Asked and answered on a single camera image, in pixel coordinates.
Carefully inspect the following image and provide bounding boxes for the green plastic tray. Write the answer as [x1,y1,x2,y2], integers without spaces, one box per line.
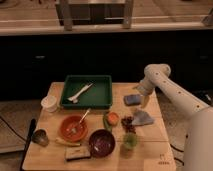
[60,75,112,109]

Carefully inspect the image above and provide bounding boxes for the metal cup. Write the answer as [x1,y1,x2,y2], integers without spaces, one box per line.
[32,129,49,147]

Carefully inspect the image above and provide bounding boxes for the purple bowl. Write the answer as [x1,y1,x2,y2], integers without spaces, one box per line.
[89,129,115,158]

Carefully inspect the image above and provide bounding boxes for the yellow toy banana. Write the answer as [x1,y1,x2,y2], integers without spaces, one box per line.
[55,137,81,147]

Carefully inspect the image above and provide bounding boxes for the spoon in orange bowl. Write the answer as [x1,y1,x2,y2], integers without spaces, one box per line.
[69,108,91,134]

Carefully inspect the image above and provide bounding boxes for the black cable right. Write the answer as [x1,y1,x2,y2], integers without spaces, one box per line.
[170,143,185,166]

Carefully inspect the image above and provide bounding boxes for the dark red toy grapes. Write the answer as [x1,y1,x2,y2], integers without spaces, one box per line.
[121,116,136,133]

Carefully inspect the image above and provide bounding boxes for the wooden chair legs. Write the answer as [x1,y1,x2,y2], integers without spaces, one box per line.
[55,0,134,30]

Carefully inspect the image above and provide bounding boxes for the green cup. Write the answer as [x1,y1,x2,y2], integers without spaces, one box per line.
[123,132,137,150]

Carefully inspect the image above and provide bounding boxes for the blue sponge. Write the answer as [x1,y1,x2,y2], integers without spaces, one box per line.
[124,94,141,106]

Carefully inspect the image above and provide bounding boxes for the green toy vegetable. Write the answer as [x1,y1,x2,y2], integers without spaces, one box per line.
[103,114,112,132]

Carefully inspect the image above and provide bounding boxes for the black pole left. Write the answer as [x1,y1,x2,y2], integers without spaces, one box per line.
[19,119,36,171]

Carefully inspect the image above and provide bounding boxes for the orange toy fruit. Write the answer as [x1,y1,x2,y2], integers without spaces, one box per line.
[107,112,119,126]

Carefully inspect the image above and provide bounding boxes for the orange bowl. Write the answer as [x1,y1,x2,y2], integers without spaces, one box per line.
[59,115,88,142]

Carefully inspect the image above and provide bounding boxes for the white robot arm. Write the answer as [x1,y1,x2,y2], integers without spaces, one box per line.
[137,64,213,171]

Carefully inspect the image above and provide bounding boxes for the white cup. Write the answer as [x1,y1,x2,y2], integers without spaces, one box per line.
[41,95,57,112]

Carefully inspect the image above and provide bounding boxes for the grey blue cloth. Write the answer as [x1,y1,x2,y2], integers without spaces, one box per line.
[132,110,154,126]

